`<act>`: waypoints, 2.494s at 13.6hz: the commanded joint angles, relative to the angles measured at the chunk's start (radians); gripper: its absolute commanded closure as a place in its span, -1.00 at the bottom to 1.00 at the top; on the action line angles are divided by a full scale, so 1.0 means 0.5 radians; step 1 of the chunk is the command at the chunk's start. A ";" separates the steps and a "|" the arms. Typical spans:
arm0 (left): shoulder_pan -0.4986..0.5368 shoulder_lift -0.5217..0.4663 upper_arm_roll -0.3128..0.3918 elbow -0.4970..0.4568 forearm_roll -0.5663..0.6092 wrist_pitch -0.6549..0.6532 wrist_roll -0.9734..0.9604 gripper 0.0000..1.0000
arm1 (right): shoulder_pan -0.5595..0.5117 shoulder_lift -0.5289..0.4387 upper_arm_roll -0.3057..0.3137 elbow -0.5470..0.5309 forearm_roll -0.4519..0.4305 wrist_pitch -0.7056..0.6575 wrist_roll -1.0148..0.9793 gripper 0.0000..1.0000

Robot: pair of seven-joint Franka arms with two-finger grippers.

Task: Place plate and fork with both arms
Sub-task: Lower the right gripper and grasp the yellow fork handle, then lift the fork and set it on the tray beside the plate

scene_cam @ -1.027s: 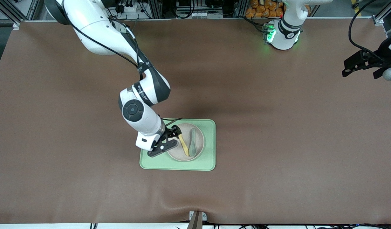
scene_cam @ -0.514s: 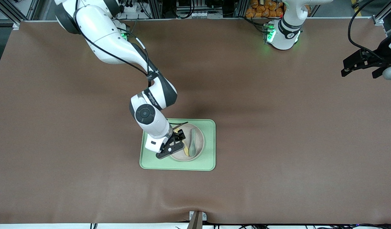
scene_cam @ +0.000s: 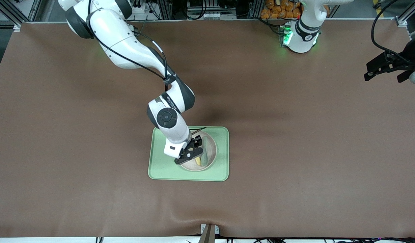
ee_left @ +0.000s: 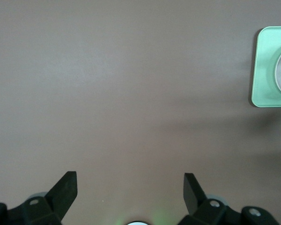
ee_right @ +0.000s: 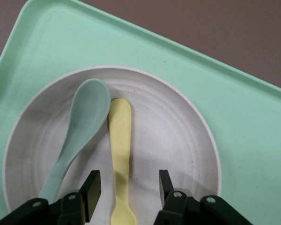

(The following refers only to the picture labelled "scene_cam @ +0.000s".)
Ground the light green rectangular tray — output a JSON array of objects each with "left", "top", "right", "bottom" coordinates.
[{"left": 148, "top": 126, "right": 229, "bottom": 182}]

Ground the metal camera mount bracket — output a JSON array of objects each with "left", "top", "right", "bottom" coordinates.
[{"left": 201, "top": 223, "right": 220, "bottom": 243}]

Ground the brown table cover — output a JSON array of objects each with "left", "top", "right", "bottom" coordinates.
[{"left": 0, "top": 19, "right": 415, "bottom": 238}]

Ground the green plastic spoon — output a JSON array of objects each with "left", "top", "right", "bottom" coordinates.
[{"left": 200, "top": 137, "right": 210, "bottom": 166}]

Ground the pile of orange objects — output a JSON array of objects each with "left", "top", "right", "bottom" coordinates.
[{"left": 260, "top": 0, "right": 330, "bottom": 19}]

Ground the white power strip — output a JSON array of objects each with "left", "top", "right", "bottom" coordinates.
[{"left": 130, "top": 0, "right": 150, "bottom": 15}]

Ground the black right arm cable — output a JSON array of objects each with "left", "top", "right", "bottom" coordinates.
[{"left": 88, "top": 0, "right": 207, "bottom": 133}]

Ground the beige round plate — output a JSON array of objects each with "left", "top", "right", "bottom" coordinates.
[{"left": 179, "top": 131, "right": 217, "bottom": 172}]

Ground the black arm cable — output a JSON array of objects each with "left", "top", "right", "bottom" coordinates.
[
  {"left": 371, "top": 0, "right": 408, "bottom": 57},
  {"left": 88, "top": 0, "right": 207, "bottom": 133}
]

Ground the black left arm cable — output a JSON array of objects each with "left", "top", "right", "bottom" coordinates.
[{"left": 371, "top": 0, "right": 408, "bottom": 57}]

